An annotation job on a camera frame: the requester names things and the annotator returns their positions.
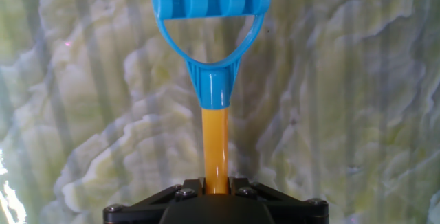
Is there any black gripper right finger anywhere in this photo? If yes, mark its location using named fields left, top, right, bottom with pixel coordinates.
left=229, top=177, right=329, bottom=224

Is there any blue and yellow toy shovel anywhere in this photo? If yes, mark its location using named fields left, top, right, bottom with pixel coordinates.
left=151, top=0, right=272, bottom=194

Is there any green marble pattern mat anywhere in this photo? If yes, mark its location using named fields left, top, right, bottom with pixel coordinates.
left=0, top=0, right=440, bottom=224

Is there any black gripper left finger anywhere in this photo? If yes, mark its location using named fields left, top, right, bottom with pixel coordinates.
left=102, top=178, right=207, bottom=224

